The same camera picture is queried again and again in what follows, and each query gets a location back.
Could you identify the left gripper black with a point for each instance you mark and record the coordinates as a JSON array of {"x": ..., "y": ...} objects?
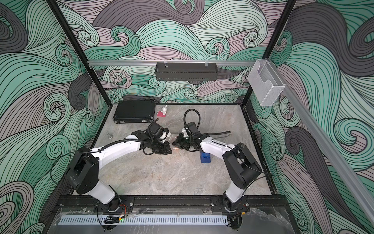
[{"x": 165, "y": 151}]

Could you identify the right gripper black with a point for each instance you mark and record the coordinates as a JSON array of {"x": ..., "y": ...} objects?
[{"x": 178, "y": 142}]

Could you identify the blue tape dispenser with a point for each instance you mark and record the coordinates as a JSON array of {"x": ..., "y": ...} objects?
[{"x": 205, "y": 157}]

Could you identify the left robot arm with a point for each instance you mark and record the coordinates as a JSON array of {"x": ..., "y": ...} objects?
[{"x": 83, "y": 170}]

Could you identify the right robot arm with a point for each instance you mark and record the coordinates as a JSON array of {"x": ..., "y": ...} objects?
[{"x": 242, "y": 167}]

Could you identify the small pink white figurine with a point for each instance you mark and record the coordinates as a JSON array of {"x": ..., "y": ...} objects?
[{"x": 162, "y": 112}]

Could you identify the black hard case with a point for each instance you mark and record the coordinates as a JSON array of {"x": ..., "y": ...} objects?
[{"x": 135, "y": 111}]

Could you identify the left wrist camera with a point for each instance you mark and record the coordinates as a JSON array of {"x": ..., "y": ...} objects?
[{"x": 165, "y": 135}]

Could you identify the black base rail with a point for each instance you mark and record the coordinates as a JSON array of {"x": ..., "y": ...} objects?
[{"x": 214, "y": 203}]

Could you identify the black perforated wall shelf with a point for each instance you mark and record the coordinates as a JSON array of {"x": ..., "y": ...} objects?
[{"x": 186, "y": 72}]

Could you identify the clear acrylic wall bin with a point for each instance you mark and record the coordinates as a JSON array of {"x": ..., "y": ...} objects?
[{"x": 266, "y": 82}]

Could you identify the aluminium wall rail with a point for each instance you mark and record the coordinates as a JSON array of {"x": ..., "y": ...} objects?
[{"x": 134, "y": 62}]

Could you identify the white slotted cable duct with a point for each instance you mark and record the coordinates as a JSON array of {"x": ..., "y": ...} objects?
[{"x": 144, "y": 220}]

